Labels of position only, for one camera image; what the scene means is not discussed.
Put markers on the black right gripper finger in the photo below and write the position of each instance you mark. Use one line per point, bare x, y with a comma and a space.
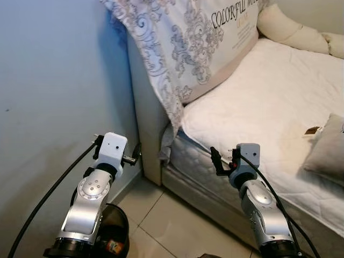
215, 160

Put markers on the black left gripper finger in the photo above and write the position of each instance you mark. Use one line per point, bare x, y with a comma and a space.
137, 152

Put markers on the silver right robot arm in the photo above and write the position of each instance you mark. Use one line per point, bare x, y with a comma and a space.
263, 209

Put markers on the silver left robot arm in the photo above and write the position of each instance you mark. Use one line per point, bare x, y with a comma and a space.
86, 209

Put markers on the grey patterned mattress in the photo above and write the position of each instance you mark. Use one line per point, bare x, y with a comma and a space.
199, 172

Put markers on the beige bed headboard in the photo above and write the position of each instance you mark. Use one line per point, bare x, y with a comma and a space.
148, 118

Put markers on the dark translucent waste bin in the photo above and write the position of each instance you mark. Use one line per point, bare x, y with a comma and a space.
115, 226

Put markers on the white quilted bed sheet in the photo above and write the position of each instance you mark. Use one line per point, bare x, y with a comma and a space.
263, 107

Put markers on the small brown tag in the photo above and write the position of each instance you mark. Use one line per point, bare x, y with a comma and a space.
312, 130

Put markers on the grey square cushion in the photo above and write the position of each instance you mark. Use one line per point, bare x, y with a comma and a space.
328, 150

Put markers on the paisley printed large pillow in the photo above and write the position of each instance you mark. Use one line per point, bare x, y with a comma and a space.
183, 43

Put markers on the cream bolster pillow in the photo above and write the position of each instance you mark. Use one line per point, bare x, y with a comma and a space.
290, 29
334, 45

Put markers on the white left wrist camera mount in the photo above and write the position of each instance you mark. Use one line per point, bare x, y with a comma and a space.
113, 148

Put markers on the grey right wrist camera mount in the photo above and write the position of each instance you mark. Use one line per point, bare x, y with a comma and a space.
248, 157

